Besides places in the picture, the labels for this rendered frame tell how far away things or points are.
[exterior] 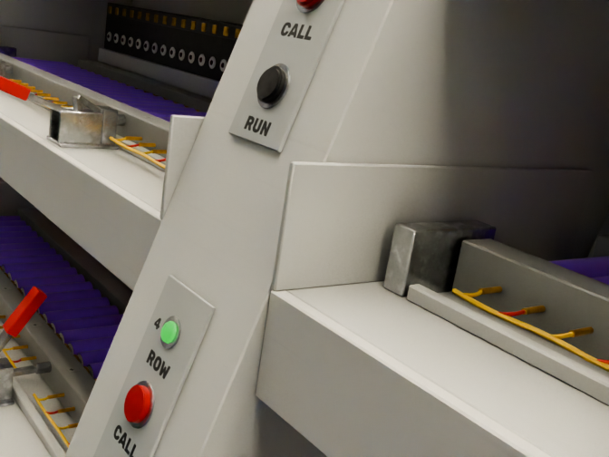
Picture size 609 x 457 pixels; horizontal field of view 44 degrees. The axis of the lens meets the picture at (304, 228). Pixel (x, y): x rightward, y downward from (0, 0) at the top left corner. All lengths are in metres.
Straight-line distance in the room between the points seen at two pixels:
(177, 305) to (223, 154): 0.07
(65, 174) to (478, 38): 0.27
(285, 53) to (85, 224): 0.18
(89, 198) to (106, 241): 0.03
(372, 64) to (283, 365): 0.12
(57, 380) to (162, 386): 0.25
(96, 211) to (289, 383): 0.19
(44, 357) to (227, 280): 0.30
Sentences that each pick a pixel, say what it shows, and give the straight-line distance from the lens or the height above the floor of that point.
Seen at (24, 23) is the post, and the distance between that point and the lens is 0.96.
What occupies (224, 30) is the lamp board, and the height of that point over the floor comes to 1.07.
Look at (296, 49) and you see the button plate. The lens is 0.33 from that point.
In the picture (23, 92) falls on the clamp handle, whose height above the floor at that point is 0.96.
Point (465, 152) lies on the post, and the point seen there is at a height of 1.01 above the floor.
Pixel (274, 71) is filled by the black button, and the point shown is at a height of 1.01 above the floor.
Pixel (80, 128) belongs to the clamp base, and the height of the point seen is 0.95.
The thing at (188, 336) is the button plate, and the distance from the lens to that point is 0.32.
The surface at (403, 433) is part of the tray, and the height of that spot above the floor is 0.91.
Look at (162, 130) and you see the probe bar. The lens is 0.49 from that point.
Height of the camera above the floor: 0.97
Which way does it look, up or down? 3 degrees down
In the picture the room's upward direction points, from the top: 23 degrees clockwise
